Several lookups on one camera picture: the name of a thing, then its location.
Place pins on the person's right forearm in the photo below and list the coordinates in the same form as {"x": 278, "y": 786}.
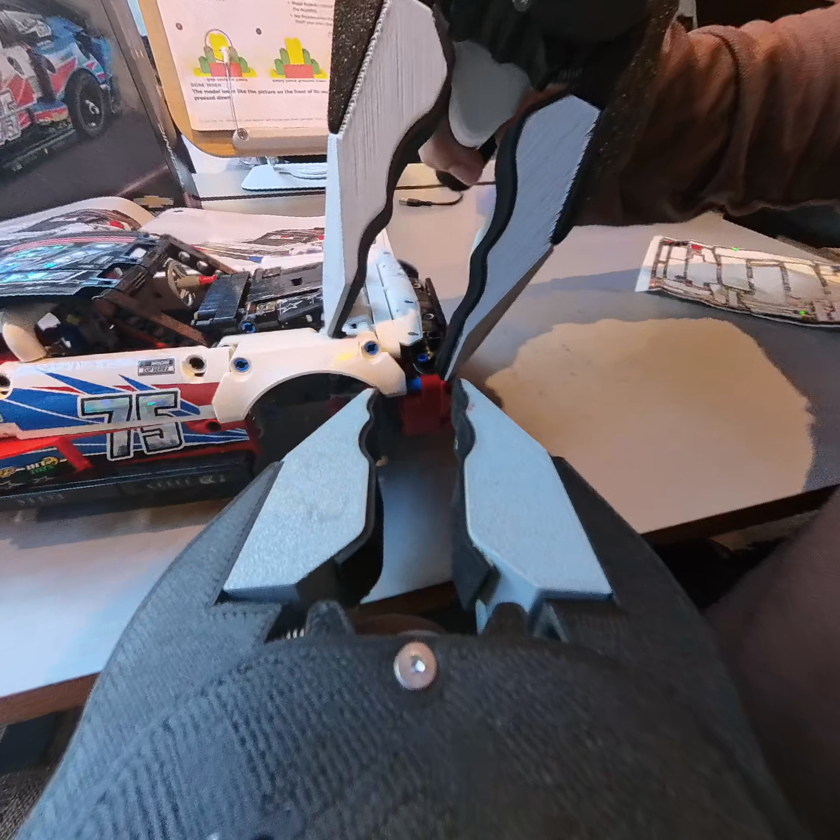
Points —
{"x": 735, "y": 118}

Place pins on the brick-built toy race car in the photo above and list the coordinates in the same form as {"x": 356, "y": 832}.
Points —
{"x": 289, "y": 367}

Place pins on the person's right hand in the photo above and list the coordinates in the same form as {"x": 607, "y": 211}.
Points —
{"x": 456, "y": 161}

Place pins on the race car set box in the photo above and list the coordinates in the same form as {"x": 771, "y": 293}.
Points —
{"x": 65, "y": 98}

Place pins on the instruction sheet on stand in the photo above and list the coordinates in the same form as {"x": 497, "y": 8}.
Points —
{"x": 262, "y": 143}

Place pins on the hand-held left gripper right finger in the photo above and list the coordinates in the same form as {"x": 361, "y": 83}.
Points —
{"x": 525, "y": 518}

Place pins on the open building instruction booklet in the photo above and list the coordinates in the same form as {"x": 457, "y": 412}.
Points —
{"x": 229, "y": 226}

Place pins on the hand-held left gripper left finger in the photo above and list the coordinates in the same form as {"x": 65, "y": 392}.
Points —
{"x": 308, "y": 518}

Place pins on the silver flat stand base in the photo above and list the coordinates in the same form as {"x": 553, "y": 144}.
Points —
{"x": 269, "y": 177}

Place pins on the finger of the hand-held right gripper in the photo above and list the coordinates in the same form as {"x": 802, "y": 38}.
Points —
{"x": 531, "y": 190}
{"x": 387, "y": 118}

